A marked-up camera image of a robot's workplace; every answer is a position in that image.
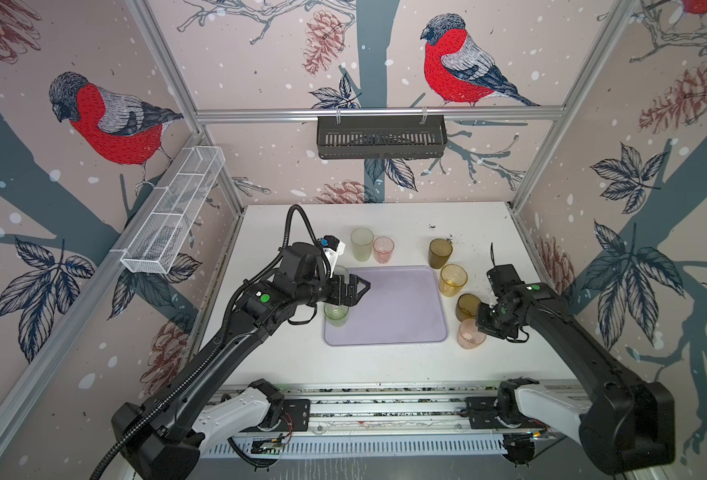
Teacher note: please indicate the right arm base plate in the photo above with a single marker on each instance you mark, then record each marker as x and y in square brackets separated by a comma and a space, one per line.
[483, 414]

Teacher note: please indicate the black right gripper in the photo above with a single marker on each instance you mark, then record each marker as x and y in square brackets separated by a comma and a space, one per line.
[505, 330]

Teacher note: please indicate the pink glass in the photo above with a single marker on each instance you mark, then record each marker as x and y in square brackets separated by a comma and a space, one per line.
[383, 249]

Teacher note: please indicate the bright green faceted glass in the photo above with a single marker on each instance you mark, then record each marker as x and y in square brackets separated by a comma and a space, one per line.
[336, 315]

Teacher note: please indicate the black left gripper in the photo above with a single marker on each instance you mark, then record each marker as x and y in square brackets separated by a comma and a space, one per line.
[339, 296]

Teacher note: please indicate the pink glass near right arm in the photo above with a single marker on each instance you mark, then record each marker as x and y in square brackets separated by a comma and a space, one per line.
[468, 336]

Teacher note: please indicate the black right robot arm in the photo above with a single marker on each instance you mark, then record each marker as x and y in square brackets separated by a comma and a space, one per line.
[626, 424]

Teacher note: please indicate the yellow amber glass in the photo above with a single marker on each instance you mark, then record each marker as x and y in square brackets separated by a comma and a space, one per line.
[452, 279]

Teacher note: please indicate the aluminium back crossbar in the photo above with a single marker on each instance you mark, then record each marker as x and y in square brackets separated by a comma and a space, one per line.
[493, 113]

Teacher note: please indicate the dark olive glass far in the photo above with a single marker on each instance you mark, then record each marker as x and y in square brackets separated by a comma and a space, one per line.
[440, 250]

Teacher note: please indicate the pale green dimpled short glass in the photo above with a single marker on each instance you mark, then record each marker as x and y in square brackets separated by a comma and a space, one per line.
[341, 271]

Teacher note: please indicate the white wire mesh shelf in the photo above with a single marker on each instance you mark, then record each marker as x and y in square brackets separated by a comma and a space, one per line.
[165, 230]

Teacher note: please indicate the lilac plastic tray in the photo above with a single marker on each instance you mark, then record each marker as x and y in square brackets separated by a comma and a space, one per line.
[403, 306]

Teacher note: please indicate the black hanging wire basket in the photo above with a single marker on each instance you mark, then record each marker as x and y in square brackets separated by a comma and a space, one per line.
[381, 137]

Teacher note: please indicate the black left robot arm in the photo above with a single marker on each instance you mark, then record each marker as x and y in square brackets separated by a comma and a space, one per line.
[253, 314]

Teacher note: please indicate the dark olive glass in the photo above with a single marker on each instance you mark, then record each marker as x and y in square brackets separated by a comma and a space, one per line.
[440, 250]
[467, 307]

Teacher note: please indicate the aluminium front rail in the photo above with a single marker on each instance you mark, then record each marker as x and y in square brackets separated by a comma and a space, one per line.
[337, 411]

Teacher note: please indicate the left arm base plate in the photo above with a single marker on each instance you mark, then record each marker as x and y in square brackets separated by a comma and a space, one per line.
[294, 416]

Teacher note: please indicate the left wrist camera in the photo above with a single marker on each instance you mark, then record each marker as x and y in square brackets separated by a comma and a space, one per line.
[333, 249]

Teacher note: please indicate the dark olive glass near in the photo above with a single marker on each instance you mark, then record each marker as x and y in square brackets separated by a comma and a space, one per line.
[467, 307]

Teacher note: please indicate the tall pale green dimpled glass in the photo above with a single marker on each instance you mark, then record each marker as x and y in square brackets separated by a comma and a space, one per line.
[362, 243]

